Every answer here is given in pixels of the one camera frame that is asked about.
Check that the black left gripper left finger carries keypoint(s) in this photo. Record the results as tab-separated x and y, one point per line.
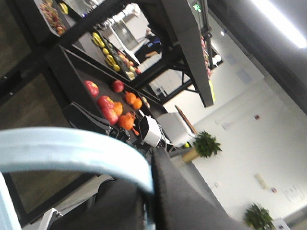
117	205

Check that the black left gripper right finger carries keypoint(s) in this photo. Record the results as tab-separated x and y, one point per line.
178	206

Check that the light blue plastic basket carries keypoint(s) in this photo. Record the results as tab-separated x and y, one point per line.
67	149

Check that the green potted plant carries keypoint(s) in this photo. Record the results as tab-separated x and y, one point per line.
258	218
205	145

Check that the green potted plant lower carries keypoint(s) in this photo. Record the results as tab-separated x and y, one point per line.
258	218

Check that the black fruit display stand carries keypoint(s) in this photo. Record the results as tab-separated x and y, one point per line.
171	20

